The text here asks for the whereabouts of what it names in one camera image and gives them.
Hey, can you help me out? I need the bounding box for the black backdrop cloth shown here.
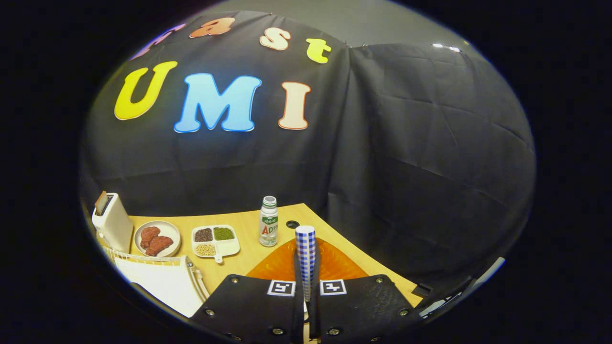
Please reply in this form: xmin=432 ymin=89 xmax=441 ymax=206
xmin=79 ymin=11 xmax=536 ymax=306

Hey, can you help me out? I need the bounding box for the white dish rack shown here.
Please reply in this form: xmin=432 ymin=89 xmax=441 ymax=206
xmin=103 ymin=246 xmax=211 ymax=318

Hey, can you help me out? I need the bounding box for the brown meat piece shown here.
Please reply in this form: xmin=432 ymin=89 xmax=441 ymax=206
xmin=140 ymin=227 xmax=161 ymax=249
xmin=146 ymin=236 xmax=174 ymax=257

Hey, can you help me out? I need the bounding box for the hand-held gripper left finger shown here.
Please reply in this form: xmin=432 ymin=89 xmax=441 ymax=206
xmin=189 ymin=238 xmax=305 ymax=344

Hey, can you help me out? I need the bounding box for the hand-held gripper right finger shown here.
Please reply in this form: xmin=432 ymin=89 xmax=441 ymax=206
xmin=308 ymin=238 xmax=424 ymax=344

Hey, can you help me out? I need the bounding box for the white drink bottle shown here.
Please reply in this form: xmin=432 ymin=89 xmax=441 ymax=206
xmin=259 ymin=196 xmax=279 ymax=247

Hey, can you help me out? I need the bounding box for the white toaster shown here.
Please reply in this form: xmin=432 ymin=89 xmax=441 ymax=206
xmin=91 ymin=191 xmax=134 ymax=254

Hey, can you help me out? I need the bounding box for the small beige plate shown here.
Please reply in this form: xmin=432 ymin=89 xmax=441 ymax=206
xmin=134 ymin=220 xmax=181 ymax=258

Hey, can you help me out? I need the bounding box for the blue checkered handle spoon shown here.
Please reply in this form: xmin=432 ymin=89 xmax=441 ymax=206
xmin=295 ymin=226 xmax=317 ymax=306

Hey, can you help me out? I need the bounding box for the white divided tray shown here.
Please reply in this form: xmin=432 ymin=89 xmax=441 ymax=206
xmin=192 ymin=225 xmax=240 ymax=264

